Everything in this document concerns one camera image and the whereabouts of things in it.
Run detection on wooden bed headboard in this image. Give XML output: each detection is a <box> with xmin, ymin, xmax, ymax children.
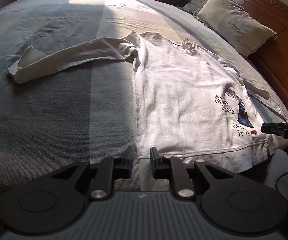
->
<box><xmin>205</xmin><ymin>0</ymin><xmax>288</xmax><ymax>135</ymax></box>

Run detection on blue-grey pillow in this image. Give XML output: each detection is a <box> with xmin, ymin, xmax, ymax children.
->
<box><xmin>182</xmin><ymin>0</ymin><xmax>212</xmax><ymax>27</ymax></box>

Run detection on white printed long-sleeve shirt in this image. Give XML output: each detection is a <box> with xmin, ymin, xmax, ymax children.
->
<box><xmin>8</xmin><ymin>29</ymin><xmax>288</xmax><ymax>174</ymax></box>

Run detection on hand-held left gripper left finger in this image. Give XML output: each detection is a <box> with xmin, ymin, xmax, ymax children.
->
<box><xmin>34</xmin><ymin>146</ymin><xmax>135</xmax><ymax>201</ymax></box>

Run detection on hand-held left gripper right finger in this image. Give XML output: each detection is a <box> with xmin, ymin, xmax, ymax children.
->
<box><xmin>149</xmin><ymin>146</ymin><xmax>252</xmax><ymax>201</ymax></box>

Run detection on pastel checked bed sheet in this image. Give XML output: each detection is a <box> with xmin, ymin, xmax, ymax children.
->
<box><xmin>0</xmin><ymin>0</ymin><xmax>288</xmax><ymax>200</ymax></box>

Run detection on cream printed pillow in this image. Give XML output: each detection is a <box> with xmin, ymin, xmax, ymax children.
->
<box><xmin>197</xmin><ymin>0</ymin><xmax>277</xmax><ymax>57</ymax></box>

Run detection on person's grey trousers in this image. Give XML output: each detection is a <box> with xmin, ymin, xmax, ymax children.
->
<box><xmin>264</xmin><ymin>149</ymin><xmax>288</xmax><ymax>200</ymax></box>

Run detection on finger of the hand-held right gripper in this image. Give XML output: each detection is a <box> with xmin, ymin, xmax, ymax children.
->
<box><xmin>261</xmin><ymin>122</ymin><xmax>288</xmax><ymax>139</ymax></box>

